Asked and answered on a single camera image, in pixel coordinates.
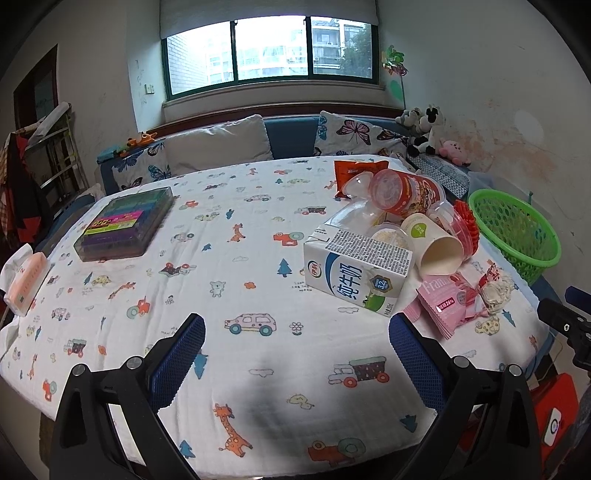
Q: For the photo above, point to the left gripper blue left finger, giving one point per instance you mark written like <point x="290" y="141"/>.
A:
<point x="171" y="358"/>

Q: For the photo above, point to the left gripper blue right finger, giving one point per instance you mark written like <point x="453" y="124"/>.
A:
<point x="410" y="347"/>

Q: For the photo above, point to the pink snack wrapper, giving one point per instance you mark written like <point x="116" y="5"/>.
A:
<point x="449" y="301"/>

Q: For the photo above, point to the white milk carton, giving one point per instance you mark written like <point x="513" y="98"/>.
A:
<point x="356" y="268"/>

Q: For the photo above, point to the beige paper cup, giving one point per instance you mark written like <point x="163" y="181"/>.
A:
<point x="436" y="252"/>

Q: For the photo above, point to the red cartoon snack cup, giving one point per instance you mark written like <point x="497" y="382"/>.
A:
<point x="403" y="194"/>

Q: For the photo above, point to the orange chocolate wafer packet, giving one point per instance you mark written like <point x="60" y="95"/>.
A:
<point x="347" y="169"/>

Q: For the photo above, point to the clear plastic jelly cup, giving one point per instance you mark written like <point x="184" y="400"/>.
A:
<point x="392" y="234"/>

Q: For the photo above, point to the green plastic mesh basket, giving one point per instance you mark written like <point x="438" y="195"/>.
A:
<point x="522" y="234"/>

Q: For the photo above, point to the cartoon print white tablecloth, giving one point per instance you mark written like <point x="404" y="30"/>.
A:
<point x="290" y="380"/>

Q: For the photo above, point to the pink tissue pack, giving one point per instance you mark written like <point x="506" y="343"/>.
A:
<point x="26" y="282"/>

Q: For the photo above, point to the pink plush toy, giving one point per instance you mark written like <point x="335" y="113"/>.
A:
<point x="454" y="153"/>

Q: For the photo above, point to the grey sofa cushion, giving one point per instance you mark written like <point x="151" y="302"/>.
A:
<point x="230" y="143"/>

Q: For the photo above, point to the metal storage rack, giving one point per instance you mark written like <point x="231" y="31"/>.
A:
<point x="51" y="152"/>

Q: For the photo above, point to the black white plush toy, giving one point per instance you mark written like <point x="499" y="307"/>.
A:
<point x="426" y="128"/>

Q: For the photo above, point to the butterfly print pillow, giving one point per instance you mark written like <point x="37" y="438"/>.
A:
<point x="340" y="135"/>

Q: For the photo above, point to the blue sofa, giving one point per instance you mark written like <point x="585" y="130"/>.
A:
<point x="290" y="136"/>

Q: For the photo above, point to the colourful pinwheel toy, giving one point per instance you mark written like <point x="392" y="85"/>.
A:
<point x="393" y="61"/>

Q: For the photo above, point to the green framed window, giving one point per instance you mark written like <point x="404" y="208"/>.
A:
<point x="272" y="48"/>

